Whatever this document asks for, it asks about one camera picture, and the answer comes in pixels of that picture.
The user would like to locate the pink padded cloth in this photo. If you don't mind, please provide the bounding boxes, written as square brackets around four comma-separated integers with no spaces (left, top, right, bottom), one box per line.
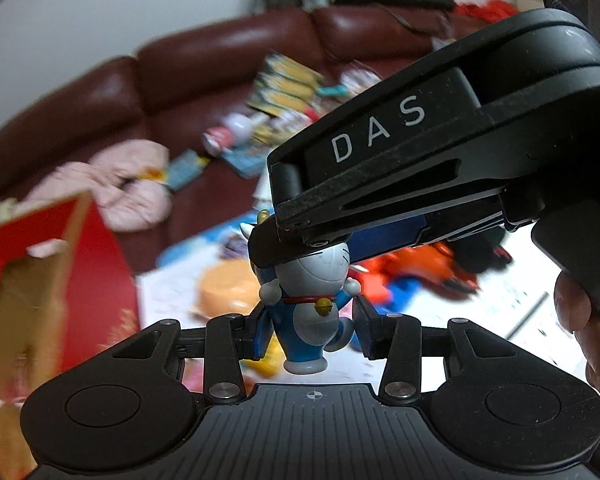
[27,140,173,233]

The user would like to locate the blue robot cat figure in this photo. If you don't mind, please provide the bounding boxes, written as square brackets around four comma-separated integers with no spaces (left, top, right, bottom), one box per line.
[240,209,363,375]

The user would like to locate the white instruction sheet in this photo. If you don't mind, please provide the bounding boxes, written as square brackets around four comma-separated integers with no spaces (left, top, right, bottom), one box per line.
[135,232,600,393]

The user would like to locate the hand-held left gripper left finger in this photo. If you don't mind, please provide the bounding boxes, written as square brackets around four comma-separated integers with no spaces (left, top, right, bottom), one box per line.
[111,304,277,407]

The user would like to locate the teal card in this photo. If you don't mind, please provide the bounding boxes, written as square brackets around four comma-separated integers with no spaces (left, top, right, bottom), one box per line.
[167,150,211,192]

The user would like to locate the peach plastic toy bowl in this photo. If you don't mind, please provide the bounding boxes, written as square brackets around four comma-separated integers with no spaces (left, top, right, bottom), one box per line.
[192,262,261,318]

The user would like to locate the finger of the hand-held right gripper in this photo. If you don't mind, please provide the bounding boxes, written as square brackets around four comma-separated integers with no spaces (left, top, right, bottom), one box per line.
[249,209,509,271]
[266,106,507,235]

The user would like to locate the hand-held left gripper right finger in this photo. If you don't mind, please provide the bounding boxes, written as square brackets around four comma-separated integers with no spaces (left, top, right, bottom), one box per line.
[351,295,509,407]

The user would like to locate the brown leather sofa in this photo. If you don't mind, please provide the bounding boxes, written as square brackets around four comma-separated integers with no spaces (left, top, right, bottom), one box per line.
[0,5,481,281]

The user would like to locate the red gift box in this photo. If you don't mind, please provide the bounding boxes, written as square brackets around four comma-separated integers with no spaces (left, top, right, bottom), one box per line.
[0,192,142,480]

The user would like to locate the orange toy drill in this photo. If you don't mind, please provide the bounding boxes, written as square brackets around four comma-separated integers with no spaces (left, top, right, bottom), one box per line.
[352,245,481,302]

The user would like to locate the yellow packets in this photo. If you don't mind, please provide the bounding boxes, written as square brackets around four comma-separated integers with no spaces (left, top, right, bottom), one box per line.
[247,52,327,112]

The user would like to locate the small pink lilac figure toy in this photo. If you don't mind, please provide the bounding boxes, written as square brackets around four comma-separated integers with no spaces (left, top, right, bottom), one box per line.
[202,112,261,154]

